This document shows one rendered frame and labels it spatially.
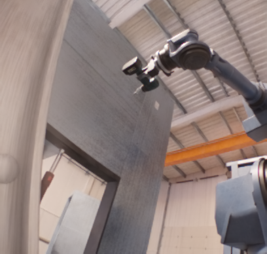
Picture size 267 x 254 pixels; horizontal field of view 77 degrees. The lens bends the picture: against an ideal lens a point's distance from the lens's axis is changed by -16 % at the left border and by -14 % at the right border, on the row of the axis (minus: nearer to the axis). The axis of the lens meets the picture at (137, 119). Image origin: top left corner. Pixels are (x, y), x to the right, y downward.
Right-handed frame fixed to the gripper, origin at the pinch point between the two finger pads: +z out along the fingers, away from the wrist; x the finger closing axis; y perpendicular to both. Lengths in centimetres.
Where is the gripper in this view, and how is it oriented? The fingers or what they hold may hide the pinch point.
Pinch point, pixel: (141, 74)
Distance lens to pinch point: 122.1
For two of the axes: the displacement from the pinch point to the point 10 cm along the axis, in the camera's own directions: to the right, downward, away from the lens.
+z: -7.4, 3.0, 6.0
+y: -6.4, -6.0, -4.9
